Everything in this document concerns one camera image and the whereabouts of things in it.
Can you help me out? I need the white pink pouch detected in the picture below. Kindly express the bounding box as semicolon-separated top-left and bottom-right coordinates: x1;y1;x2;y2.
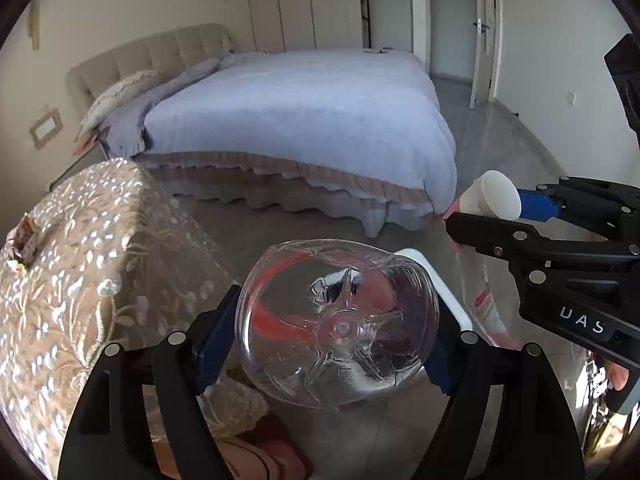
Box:
444;170;522;349

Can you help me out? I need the crushed clear bottle orange label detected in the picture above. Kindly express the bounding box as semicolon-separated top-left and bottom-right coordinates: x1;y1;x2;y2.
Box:
235;238;439;408

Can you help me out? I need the dark red snack packet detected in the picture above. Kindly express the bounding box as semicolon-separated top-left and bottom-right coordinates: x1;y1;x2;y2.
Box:
8;214;40;266

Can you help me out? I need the white trash bin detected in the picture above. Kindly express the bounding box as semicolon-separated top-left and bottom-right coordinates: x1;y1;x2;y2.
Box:
395;248;473;332

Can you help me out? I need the operator right hand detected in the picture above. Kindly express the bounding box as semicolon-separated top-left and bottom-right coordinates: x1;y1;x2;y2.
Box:
604;361;629;391

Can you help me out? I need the operator left hand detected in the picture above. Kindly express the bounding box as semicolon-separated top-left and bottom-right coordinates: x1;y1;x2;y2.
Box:
154;433;292;480

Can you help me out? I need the round embroidered tablecloth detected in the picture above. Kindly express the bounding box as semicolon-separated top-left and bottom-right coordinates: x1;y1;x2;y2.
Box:
1;159;235;479

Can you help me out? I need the bed with lavender duvet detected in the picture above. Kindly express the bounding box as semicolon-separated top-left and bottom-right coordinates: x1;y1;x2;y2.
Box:
92;49;458;237

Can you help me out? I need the white door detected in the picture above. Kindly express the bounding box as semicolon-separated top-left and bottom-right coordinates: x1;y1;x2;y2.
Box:
470;0;501;110

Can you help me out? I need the orange packet on nightstand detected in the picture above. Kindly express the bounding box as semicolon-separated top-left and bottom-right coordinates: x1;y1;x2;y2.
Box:
73;130;100;157

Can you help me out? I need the beige frilled pillow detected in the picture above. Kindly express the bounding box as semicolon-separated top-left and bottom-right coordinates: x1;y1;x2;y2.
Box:
80;70;166;133

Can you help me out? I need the beige tufted headboard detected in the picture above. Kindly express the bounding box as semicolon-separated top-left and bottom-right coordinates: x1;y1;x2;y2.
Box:
65;23;235;116

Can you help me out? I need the beige wardrobe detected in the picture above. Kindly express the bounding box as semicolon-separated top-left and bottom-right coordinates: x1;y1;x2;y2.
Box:
248;0;362;52

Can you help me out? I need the framed wall switch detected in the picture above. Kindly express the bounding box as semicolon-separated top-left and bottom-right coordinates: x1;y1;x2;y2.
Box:
29;108;63;150

